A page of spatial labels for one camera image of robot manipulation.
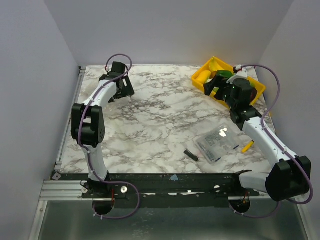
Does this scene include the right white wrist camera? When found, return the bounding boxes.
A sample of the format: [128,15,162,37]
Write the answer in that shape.
[226,64,248,85]

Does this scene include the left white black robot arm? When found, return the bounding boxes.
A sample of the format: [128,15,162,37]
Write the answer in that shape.
[71,61,135,198]

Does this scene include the green toy bell pepper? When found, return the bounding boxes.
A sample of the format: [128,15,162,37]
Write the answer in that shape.
[216,70,234,79]

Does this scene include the yellow plastic bin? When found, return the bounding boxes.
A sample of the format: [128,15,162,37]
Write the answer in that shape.
[191,59,266,112]

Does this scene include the dark purple toy fruit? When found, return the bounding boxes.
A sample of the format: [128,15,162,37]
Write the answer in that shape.
[250,87,258,102]

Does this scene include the yellow toy mango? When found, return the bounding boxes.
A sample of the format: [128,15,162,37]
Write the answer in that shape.
[196,70,212,84]

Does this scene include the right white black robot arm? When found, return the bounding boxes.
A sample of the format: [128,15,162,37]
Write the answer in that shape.
[203,74,313,202]

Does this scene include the small yellow object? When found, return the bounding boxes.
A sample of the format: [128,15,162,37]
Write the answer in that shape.
[241,140,254,153]

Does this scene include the yellow toy banana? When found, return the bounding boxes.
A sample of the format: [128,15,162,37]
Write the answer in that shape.
[208,57,227,72]

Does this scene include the aluminium extrusion rail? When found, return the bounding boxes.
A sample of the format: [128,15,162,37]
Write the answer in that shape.
[39,180,86,201]

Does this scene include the clear bag of screws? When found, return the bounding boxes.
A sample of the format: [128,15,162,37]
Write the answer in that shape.
[195,124,240,164]

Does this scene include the black comb-like part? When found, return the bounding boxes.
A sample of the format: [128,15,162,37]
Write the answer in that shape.
[183,149,199,162]

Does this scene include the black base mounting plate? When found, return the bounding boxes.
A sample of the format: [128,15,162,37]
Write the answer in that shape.
[50,171,259,209]

